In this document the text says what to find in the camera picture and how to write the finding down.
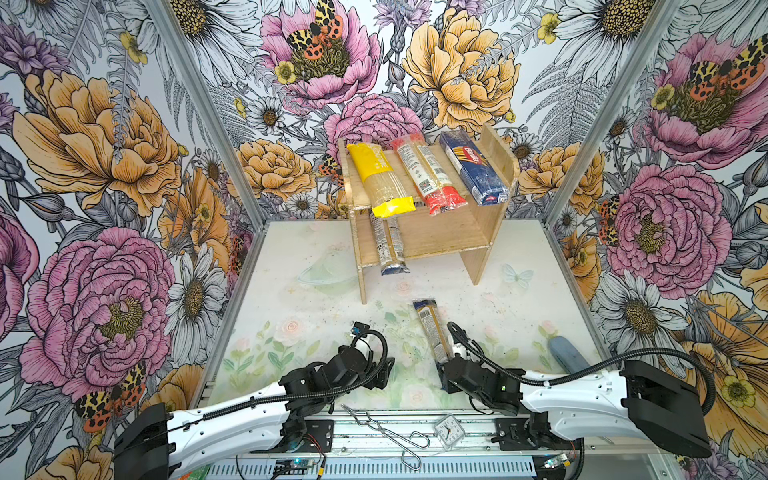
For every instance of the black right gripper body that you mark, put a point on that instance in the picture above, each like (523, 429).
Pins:
(449, 387)

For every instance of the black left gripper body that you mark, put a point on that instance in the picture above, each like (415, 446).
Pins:
(367, 379)

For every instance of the Ankara spaghetti bag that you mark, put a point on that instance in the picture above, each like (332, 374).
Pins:
(389, 245)
(438, 338)

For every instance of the yellow spaghetti bag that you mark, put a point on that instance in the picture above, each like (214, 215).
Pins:
(385, 191)

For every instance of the red spaghetti bag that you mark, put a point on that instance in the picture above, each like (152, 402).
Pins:
(430, 178)

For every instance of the blue Barilla spaghetti box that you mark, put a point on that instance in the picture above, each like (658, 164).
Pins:
(481, 180)

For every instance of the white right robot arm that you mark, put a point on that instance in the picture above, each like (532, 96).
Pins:
(541, 411)

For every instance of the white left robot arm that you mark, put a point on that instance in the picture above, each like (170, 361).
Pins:
(164, 444)

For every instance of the small white clock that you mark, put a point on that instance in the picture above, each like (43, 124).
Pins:
(449, 431)

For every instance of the grey blue oval pad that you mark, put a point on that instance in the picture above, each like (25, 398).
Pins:
(566, 355)

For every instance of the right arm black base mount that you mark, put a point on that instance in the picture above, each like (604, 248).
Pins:
(528, 434)

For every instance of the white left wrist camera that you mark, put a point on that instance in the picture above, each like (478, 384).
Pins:
(360, 330)

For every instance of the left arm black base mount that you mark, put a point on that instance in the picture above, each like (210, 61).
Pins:
(307, 436)

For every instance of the metal wire tongs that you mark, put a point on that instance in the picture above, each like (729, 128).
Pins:
(407, 444)

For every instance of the white slotted cable duct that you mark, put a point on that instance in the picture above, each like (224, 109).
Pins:
(467, 467)

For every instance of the aluminium corner post right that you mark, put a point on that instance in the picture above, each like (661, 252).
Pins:
(658, 22)

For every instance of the aluminium corner post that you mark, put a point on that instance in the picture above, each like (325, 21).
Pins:
(170, 32)
(658, 22)

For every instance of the aluminium corner post left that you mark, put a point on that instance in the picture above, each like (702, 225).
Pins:
(170, 32)

